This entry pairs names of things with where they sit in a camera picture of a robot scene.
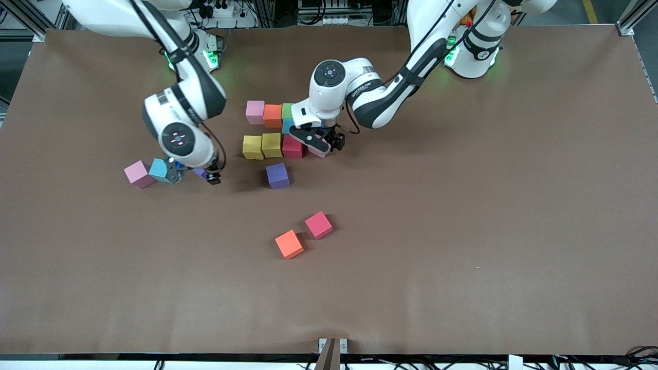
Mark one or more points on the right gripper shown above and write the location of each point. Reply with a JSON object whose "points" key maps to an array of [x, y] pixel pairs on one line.
{"points": [[213, 178]]}

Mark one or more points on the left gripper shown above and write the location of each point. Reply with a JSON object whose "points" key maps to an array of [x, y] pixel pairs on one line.
{"points": [[335, 139]]}

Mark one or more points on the purple foam cube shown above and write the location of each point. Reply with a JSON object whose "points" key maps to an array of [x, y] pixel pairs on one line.
{"points": [[200, 173], [277, 176]]}

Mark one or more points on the pink foam cube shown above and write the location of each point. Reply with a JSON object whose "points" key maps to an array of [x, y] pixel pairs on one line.
{"points": [[255, 112], [318, 151], [138, 173]]}

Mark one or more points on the crimson foam cube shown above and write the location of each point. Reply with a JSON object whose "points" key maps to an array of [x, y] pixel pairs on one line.
{"points": [[292, 148], [318, 224]]}

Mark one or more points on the yellow foam cube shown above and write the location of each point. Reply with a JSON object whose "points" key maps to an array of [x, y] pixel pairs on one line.
{"points": [[252, 147], [271, 145]]}

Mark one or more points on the blue foam cube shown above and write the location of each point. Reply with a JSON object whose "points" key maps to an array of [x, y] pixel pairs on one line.
{"points": [[285, 126], [158, 169]]}

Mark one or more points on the green foam cube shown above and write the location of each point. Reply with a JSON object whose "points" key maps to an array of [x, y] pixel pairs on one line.
{"points": [[286, 110]]}

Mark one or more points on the orange foam cube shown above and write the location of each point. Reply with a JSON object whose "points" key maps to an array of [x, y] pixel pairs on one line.
{"points": [[272, 115], [288, 243]]}

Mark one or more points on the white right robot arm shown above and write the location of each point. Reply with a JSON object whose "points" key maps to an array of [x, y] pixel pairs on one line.
{"points": [[195, 151]]}

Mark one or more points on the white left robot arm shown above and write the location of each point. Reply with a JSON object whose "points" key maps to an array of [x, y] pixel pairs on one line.
{"points": [[329, 97]]}

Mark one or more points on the white power strip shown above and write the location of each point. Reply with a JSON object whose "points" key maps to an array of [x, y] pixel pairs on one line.
{"points": [[226, 13], [329, 21]]}

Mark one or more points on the table cover sheet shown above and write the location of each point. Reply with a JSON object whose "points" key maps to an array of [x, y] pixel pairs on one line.
{"points": [[411, 288]]}

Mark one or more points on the orange crumpled bag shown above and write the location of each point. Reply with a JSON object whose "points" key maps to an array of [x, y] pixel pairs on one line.
{"points": [[465, 19]]}

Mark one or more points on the white label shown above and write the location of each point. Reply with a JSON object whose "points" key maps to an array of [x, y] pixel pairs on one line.
{"points": [[515, 362]]}

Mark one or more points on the white metal bracket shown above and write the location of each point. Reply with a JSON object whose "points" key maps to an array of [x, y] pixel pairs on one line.
{"points": [[323, 343]]}

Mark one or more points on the aluminium frame post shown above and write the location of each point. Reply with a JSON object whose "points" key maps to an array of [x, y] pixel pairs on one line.
{"points": [[329, 359]]}

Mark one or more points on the aluminium frame profile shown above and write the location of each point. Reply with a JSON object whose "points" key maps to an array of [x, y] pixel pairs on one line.
{"points": [[635, 14], [40, 37]]}

